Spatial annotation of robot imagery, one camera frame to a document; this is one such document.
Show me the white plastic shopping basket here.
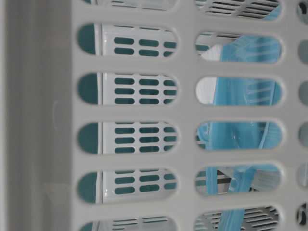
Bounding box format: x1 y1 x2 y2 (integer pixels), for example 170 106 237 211
0 0 308 231

